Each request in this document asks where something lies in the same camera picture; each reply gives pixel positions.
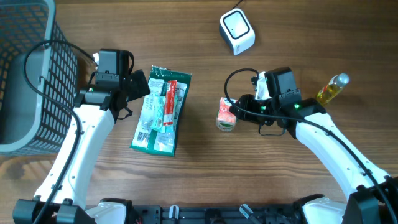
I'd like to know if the red sachet stick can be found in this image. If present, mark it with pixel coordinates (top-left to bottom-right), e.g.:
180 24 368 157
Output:
163 80 177 126

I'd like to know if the pale teal sachet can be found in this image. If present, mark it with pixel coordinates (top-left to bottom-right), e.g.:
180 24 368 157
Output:
151 96 165 133

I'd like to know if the green plastic packet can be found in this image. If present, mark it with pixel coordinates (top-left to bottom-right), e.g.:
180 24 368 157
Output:
130 65 192 156

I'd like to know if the yellow dish soap bottle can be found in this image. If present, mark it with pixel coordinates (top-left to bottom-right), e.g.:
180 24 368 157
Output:
315 73 350 106

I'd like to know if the orange tissue pack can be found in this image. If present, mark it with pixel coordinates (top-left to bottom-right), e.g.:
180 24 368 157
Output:
216 97 237 125

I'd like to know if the green lid white jar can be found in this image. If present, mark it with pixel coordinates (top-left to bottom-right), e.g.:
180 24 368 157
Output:
216 118 237 132

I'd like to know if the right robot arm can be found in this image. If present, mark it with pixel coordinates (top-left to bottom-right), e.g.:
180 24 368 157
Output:
229 67 397 223

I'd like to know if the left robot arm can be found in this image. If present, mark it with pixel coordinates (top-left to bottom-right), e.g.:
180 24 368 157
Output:
12 49 150 223

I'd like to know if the white barcode scanner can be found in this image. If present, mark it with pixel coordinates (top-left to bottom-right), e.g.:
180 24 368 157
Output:
219 8 256 55

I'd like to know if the grey plastic shopping basket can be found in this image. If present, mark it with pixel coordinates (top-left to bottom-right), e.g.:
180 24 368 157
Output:
1 1 78 156

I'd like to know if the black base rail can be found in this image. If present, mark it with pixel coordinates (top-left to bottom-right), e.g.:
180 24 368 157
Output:
127 204 307 224

